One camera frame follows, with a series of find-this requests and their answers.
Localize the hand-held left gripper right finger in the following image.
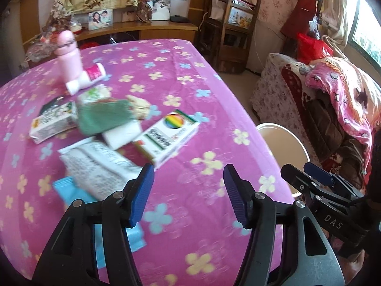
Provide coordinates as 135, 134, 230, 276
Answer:
223, 164, 347, 286

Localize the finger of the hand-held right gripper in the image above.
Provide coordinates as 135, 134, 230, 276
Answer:
281, 164, 320, 201
304, 161, 343, 187

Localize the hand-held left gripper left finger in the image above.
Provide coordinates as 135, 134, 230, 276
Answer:
31, 163, 155, 286

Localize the white printed packet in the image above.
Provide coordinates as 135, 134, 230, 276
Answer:
58, 137, 143, 200

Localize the white box with rainbow print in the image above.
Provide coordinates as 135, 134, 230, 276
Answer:
132, 110, 201, 169

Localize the white tissue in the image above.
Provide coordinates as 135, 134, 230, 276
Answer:
103, 121, 143, 150

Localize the light blue packet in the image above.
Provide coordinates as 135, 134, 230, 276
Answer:
53, 176, 147, 269

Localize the green cloth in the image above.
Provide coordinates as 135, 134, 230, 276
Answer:
77, 99, 134, 135

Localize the white drink carton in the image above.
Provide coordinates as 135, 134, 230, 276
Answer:
29, 101, 79, 145

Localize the beige round stool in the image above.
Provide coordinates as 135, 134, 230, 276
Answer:
256, 123, 311, 197

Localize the dark brown jacket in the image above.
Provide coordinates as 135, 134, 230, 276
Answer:
304, 91, 366, 185

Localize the pink printed blanket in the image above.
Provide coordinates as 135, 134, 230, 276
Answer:
305, 56, 381, 167

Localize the sofa with floral cover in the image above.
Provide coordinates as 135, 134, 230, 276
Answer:
250, 53, 381, 191

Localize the crumpled green and white packet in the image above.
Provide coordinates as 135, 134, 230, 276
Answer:
77, 85, 113, 105

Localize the red plastic bag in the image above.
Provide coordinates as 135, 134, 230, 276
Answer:
296, 33, 334, 64

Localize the dark wrapper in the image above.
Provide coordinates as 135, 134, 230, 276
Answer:
40, 95, 67, 115

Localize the white bottle with pink label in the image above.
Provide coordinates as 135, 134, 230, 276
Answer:
65, 63, 107, 96

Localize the pink floral tablecloth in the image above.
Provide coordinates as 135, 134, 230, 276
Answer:
0, 38, 301, 286

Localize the wooden chair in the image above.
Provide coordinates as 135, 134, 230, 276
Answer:
202, 0, 262, 73

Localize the window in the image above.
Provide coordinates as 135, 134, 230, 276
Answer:
347, 0, 381, 66

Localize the red garment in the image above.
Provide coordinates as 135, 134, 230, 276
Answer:
281, 0, 320, 36

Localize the wooden cabinet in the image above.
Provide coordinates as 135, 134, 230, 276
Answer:
22, 21, 198, 63

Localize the flower picture in rack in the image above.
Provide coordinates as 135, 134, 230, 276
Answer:
228, 7, 252, 29

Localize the clear plastic bag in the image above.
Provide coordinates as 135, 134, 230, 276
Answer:
24, 33, 60, 63

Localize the framed couple photo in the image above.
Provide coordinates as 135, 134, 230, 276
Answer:
88, 9, 114, 31

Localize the white photo print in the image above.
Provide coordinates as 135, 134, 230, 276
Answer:
146, 0, 171, 21

